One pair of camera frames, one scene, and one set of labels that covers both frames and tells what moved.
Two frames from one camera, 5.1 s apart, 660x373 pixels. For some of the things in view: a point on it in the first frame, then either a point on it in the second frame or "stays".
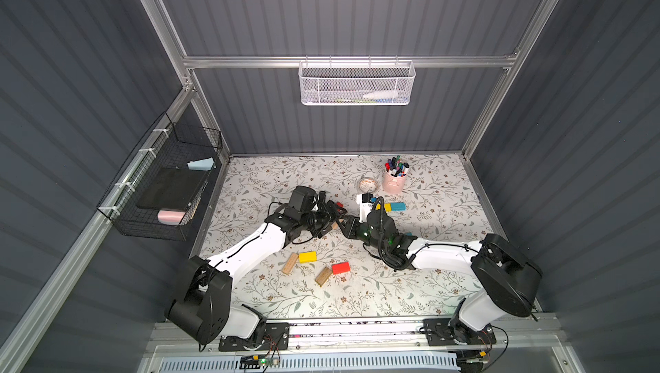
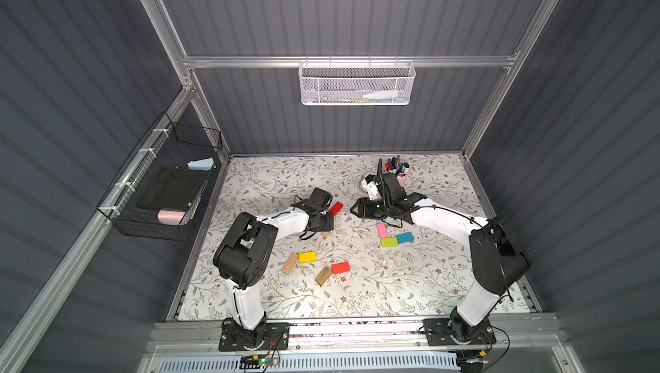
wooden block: x=290 y=263 stays
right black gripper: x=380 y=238 to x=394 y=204
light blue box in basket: x=204 y=164 stays
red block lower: x=341 y=268 stays
